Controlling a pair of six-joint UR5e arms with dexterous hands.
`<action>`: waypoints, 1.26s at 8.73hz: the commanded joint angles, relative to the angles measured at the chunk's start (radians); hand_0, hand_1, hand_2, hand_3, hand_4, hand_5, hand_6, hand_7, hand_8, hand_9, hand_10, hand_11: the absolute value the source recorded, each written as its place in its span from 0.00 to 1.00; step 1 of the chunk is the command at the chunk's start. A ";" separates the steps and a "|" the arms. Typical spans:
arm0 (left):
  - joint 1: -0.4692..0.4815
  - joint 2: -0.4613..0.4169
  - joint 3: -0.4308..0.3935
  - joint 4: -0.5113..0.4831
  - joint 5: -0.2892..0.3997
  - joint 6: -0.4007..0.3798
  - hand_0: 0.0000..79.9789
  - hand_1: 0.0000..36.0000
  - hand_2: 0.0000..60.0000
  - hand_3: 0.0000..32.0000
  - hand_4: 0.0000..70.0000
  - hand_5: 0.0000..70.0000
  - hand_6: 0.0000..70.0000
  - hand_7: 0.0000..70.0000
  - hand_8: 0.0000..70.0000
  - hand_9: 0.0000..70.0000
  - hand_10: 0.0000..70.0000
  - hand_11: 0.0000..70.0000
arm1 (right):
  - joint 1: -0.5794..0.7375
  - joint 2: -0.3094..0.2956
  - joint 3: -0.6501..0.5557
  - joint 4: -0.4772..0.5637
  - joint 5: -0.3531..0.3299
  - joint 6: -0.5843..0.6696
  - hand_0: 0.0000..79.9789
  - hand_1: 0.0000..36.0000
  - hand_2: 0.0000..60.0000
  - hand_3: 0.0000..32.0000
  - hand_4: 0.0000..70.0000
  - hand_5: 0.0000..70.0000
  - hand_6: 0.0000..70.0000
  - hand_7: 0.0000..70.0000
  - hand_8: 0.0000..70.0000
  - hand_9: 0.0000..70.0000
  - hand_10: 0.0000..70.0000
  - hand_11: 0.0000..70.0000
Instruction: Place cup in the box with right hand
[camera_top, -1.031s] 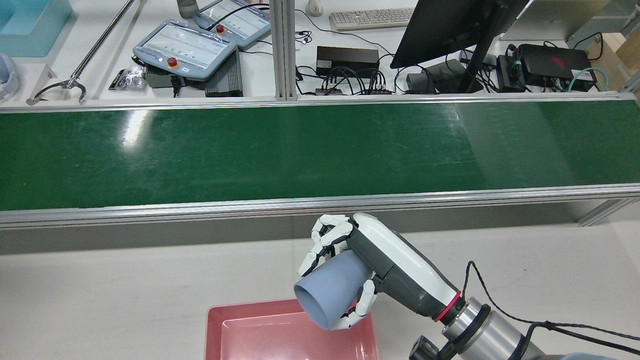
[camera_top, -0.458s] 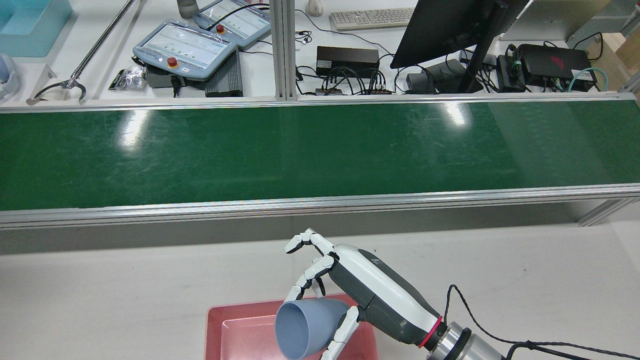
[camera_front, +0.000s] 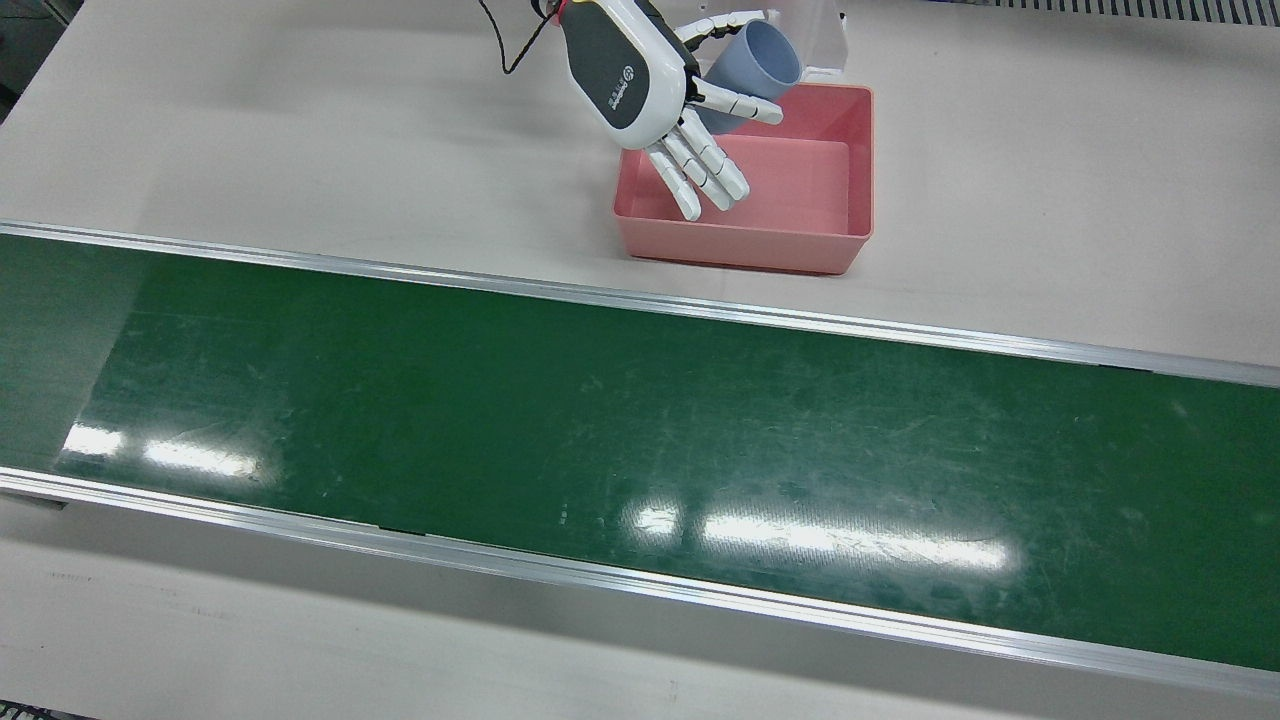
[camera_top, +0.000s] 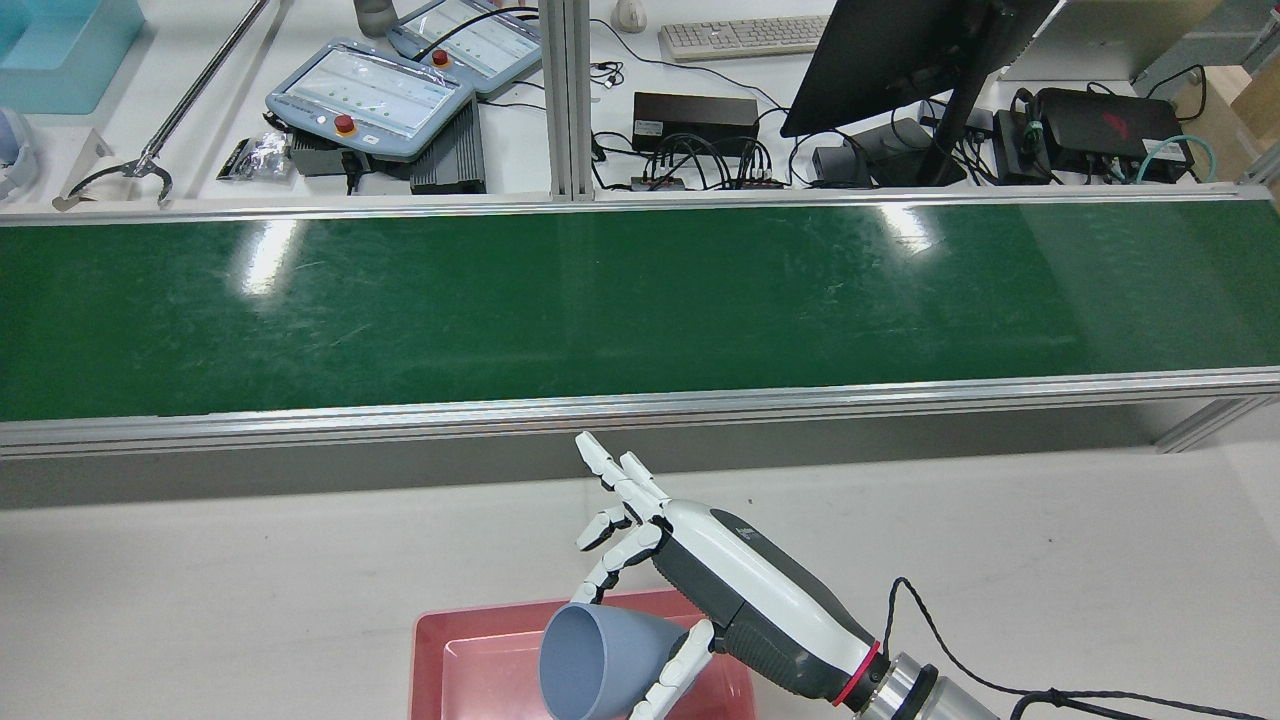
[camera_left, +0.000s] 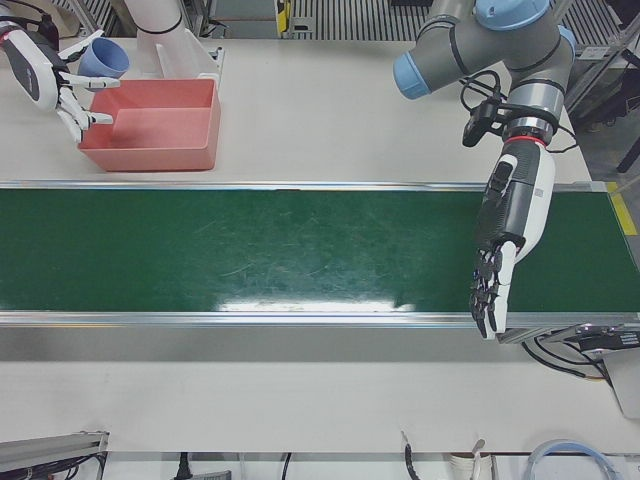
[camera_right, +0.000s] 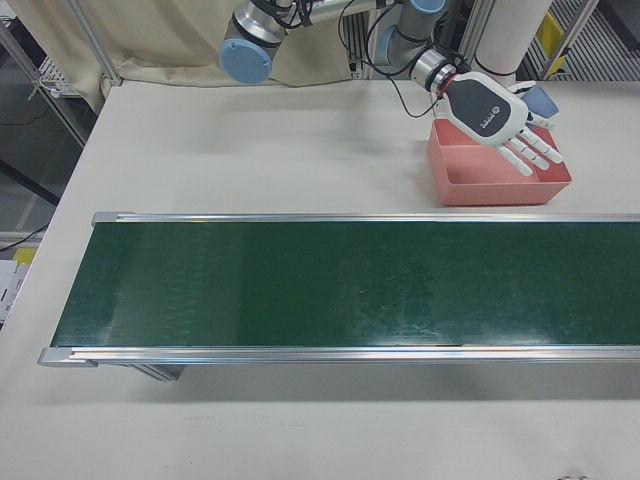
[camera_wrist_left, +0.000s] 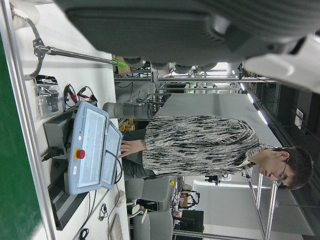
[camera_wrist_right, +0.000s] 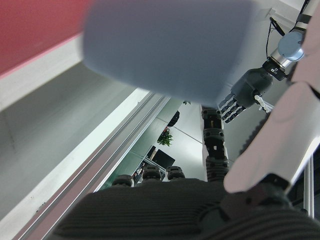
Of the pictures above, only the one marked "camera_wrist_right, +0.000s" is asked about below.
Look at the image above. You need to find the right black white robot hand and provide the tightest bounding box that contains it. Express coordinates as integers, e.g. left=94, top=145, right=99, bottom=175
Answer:
left=51, top=0, right=320, bottom=240

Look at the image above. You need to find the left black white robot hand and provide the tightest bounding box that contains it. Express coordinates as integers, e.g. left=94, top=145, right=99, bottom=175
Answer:
left=217, top=67, right=275, bottom=125

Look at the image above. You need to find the light blue plastic cup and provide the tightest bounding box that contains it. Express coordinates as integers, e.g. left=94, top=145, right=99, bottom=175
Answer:
left=81, top=0, right=261, bottom=111

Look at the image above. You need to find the pink plastic box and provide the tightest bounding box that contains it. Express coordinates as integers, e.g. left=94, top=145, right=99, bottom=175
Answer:
left=0, top=0, right=93, bottom=78

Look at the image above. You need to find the green potted plant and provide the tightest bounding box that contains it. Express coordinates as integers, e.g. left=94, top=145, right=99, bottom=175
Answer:
left=156, top=126, right=174, bottom=148

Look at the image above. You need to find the grey conveyor side panel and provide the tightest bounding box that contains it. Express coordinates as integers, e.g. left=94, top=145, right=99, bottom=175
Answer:
left=0, top=62, right=151, bottom=176

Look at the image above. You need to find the aluminium conveyor side rail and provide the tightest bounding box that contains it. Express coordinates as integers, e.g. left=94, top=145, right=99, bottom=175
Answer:
left=9, top=91, right=173, bottom=240

